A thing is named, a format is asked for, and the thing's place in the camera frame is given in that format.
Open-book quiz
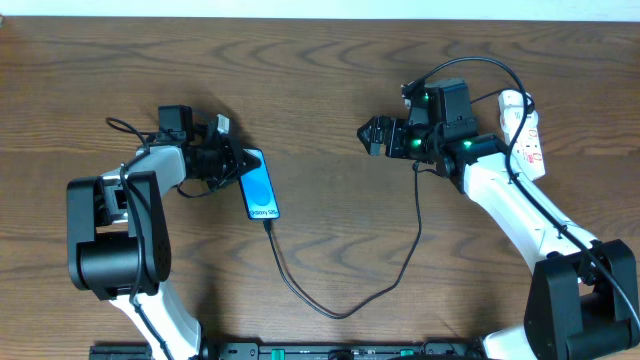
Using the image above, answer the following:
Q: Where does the blue Galaxy smartphone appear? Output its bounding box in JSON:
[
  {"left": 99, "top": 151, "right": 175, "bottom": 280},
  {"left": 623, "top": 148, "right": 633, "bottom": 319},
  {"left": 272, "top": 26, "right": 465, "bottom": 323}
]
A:
[{"left": 240, "top": 149, "right": 280, "bottom": 220}]

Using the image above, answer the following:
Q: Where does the black charger cable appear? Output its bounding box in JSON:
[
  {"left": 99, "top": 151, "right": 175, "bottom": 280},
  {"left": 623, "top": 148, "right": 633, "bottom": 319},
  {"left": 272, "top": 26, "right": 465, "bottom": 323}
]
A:
[{"left": 261, "top": 87, "right": 536, "bottom": 320}]

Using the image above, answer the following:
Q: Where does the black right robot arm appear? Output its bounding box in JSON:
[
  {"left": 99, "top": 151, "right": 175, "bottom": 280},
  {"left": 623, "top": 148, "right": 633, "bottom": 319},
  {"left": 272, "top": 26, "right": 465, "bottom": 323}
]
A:
[{"left": 357, "top": 79, "right": 639, "bottom": 359}]

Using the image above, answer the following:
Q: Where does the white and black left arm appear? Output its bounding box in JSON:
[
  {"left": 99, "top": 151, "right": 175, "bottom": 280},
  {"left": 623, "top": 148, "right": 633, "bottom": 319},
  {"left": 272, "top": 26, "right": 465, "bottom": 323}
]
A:
[{"left": 66, "top": 128, "right": 263, "bottom": 359}]

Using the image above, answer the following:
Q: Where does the white charger plug adapter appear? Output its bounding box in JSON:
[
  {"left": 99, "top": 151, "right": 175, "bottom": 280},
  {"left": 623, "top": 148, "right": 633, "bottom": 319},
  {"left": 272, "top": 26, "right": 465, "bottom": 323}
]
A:
[{"left": 498, "top": 89, "right": 533, "bottom": 117}]

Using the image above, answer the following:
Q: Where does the white power strip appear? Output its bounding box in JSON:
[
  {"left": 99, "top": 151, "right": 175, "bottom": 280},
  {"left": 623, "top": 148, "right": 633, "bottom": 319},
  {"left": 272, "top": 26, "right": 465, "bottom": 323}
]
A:
[{"left": 500, "top": 111, "right": 546, "bottom": 180}]

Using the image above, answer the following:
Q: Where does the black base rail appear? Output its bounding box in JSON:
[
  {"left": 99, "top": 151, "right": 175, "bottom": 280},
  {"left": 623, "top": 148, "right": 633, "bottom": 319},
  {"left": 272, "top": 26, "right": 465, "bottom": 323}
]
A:
[{"left": 89, "top": 341, "right": 486, "bottom": 360}]

